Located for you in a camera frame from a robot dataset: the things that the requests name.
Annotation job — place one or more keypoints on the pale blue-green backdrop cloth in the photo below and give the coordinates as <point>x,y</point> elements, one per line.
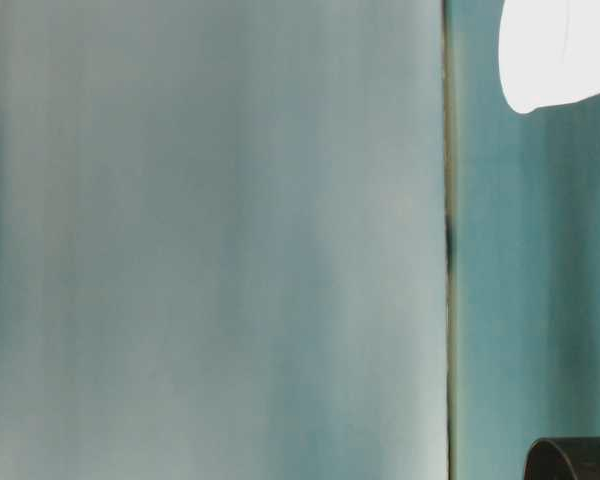
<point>205,250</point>

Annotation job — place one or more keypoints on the blue-green table cloth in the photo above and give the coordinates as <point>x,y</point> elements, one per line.
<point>530,275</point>

